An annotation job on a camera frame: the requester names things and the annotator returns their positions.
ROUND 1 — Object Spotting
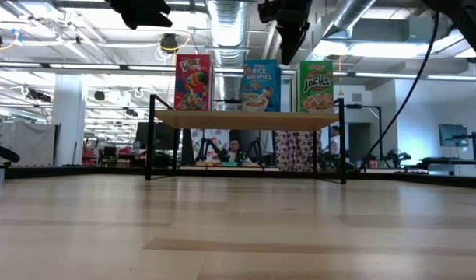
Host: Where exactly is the black cable loop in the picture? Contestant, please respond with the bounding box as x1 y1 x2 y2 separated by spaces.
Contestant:
0 142 21 163

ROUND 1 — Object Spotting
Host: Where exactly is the wooden shelf with black legs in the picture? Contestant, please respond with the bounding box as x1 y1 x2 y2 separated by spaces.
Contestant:
145 94 348 186

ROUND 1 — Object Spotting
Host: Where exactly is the white patterned panel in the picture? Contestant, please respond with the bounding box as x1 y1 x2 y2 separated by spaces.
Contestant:
190 128 231 155

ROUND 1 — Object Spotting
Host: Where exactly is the person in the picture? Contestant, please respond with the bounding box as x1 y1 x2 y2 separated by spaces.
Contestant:
221 138 250 164
329 125 342 156

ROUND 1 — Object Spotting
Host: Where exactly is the silver corrugated duct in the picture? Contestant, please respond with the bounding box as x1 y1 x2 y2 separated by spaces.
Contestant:
206 0 250 102

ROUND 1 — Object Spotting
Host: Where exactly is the black desk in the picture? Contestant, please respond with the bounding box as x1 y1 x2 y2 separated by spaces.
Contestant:
401 131 476 176

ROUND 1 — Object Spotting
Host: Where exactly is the white draped table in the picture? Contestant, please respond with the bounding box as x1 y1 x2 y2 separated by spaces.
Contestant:
0 121 61 165

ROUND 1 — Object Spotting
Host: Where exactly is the silver ventilation duct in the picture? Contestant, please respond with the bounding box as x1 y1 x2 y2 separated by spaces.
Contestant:
322 0 379 39

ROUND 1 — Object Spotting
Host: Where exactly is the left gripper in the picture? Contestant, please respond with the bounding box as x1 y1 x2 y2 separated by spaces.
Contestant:
104 0 173 31

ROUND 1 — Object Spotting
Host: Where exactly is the blue Rice Krispies cereal box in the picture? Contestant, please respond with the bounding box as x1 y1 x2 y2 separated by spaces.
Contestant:
242 59 282 113

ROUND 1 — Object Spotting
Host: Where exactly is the white cylinder column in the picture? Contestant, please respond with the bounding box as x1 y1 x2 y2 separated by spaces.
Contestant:
52 73 86 167

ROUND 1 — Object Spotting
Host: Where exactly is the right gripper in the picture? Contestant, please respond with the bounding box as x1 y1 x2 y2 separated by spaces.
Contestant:
257 0 313 66

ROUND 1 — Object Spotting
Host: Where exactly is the long ceiling light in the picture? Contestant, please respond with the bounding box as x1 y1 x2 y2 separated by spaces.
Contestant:
354 71 476 82
127 65 177 74
0 61 122 71

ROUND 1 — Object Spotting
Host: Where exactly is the green Apple Jacks cereal box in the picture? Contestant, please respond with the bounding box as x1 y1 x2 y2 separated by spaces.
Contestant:
299 60 335 114

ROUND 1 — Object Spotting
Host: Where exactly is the computer monitor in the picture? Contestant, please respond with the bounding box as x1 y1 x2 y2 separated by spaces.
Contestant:
438 124 470 149

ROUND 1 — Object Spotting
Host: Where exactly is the black monitor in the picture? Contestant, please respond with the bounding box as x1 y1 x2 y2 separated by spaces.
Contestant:
135 121 181 152

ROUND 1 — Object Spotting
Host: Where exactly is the dotted patterned panel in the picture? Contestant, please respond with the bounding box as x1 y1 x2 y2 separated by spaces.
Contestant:
274 131 324 173

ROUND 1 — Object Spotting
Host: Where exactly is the red Froot Loops cereal box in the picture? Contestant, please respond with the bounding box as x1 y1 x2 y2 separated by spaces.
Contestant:
173 54 215 112

